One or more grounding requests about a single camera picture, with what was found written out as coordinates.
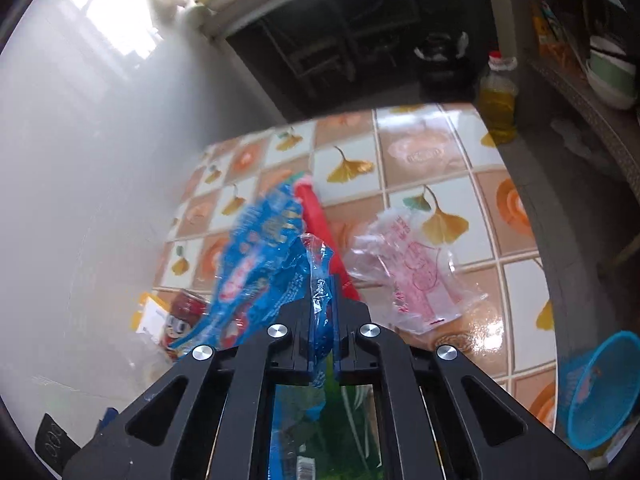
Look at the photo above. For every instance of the orange packets on shelf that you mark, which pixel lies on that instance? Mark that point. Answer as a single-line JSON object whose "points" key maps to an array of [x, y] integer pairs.
{"points": [[552, 40]]}

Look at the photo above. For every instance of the white rag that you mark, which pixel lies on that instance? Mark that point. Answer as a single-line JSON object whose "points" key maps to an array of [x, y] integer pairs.
{"points": [[575, 140]]}

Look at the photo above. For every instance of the black bucket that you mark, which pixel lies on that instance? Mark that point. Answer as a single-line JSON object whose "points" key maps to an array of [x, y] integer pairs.
{"points": [[440, 60]]}

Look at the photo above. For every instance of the perforated metal shelf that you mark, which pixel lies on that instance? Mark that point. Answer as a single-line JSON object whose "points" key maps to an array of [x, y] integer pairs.
{"points": [[590, 105]]}

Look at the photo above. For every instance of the red snack packet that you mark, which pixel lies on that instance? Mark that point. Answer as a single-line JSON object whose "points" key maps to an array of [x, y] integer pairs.
{"points": [[315, 215]]}

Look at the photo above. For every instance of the yellow cooking oil bottle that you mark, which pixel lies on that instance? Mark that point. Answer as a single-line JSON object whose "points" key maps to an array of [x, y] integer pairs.
{"points": [[497, 105]]}

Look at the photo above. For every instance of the red cartoon drink can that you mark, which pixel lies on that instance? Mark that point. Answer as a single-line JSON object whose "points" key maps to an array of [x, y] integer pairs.
{"points": [[182, 320]]}

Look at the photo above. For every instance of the concrete kitchen counter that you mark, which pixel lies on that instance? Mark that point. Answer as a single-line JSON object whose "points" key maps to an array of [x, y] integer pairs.
{"points": [[235, 17]]}

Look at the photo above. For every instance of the blue plastic basket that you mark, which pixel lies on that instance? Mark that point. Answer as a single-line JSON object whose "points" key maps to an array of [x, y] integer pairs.
{"points": [[600, 390]]}

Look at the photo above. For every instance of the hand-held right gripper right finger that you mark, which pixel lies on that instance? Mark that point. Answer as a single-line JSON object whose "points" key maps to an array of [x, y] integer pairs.
{"points": [[337, 342]]}

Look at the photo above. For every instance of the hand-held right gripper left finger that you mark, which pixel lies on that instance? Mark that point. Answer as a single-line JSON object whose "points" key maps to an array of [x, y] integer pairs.
{"points": [[301, 342]]}

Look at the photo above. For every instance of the stack of green white bowls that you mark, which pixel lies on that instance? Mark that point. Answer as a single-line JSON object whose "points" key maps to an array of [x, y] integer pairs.
{"points": [[610, 75]]}

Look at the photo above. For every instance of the green drink bottle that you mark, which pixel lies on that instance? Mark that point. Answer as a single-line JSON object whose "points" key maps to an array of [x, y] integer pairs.
{"points": [[340, 435]]}

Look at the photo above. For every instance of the clear bag with pink print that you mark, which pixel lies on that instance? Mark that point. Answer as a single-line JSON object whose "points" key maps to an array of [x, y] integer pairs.
{"points": [[415, 270]]}

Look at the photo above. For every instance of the ginkgo leaf patterned tablecloth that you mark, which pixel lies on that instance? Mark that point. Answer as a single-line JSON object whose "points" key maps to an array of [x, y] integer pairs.
{"points": [[430, 160]]}

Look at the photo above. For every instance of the small yellow white box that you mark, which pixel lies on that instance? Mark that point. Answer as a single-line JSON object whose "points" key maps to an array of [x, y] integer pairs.
{"points": [[147, 315]]}

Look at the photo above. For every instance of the blue snack wrapper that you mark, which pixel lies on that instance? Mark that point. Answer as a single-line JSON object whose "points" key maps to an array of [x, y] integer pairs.
{"points": [[260, 250]]}

